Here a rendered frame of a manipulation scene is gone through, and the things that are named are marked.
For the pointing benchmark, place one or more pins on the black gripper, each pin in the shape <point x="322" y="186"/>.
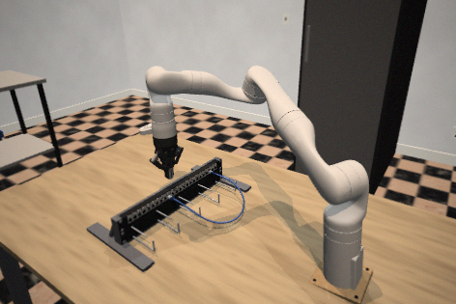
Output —
<point x="166" y="155"/>

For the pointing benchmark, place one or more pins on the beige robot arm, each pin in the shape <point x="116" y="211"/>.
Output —
<point x="344" y="185"/>

